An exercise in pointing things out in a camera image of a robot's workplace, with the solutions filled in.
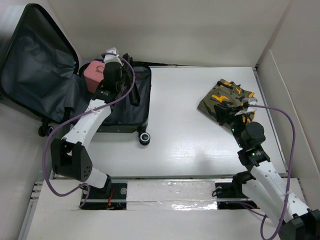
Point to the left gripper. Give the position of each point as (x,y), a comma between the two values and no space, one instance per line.
(126,72)

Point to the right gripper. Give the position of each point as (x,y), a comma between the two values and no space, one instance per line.
(225,113)

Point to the camouflage shorts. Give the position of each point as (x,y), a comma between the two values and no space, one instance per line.
(226,94)

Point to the pink toiletry case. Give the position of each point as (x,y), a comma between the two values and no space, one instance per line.
(93,75)

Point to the black space-print suitcase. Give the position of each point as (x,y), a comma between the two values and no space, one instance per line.
(40,71)

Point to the black roll-up pouch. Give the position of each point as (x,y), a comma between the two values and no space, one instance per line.
(134,96)

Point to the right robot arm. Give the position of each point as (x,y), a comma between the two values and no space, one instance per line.
(261,183)

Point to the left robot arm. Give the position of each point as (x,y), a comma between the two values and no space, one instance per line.
(69,154)

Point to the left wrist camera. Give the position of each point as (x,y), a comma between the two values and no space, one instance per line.
(111,55)

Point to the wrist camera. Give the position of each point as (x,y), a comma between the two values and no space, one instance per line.
(249,106)
(111,55)

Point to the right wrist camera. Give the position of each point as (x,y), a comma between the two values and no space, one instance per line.
(249,106)

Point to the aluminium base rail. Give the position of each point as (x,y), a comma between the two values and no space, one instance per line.
(168,161)

